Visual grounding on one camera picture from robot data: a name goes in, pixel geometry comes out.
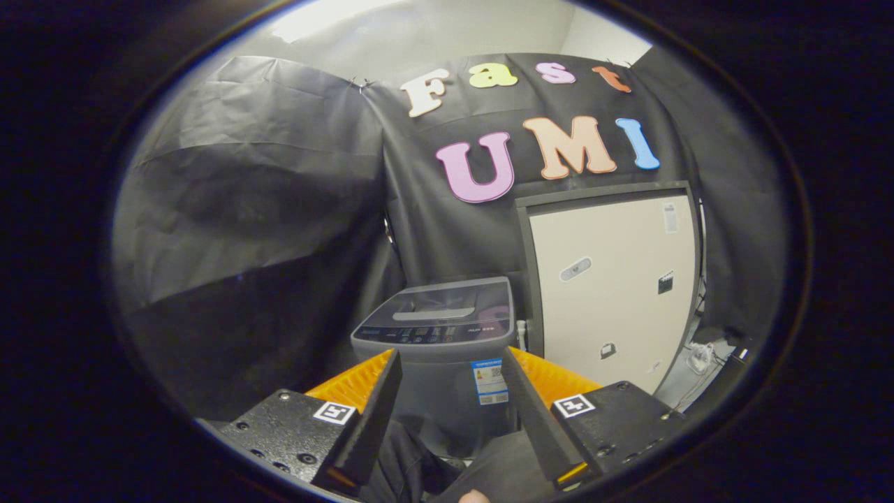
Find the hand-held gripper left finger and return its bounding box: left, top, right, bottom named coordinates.
left=220, top=349, right=404, bottom=493

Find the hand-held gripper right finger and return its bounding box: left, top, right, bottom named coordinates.
left=501, top=346, right=689, bottom=488

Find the cream cabinet with dark frame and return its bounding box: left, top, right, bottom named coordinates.
left=515, top=182, right=703, bottom=395

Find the person's grey trouser leg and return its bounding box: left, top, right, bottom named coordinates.
left=430, top=430, right=559, bottom=503

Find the grey washing machine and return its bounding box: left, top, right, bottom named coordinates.
left=351, top=277, right=521, bottom=458

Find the person's black garment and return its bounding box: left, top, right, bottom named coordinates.
left=360, top=419, right=462, bottom=503

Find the black box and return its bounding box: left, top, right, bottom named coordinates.
left=725, top=328, right=753, bottom=365

